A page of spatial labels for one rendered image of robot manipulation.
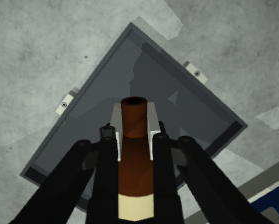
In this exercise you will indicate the dark grey rectangular tray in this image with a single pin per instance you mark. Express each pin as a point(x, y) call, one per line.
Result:
point(133, 68)

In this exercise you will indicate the dark blue divided crate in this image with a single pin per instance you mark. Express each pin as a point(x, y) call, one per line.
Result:
point(268, 205)

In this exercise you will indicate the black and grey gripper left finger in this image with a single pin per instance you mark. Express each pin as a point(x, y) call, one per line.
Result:
point(56, 198)

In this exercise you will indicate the brown glass bottle with cream label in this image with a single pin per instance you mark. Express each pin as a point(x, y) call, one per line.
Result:
point(135, 170)

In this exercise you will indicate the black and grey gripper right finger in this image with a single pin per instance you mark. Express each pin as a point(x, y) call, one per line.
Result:
point(218, 198)

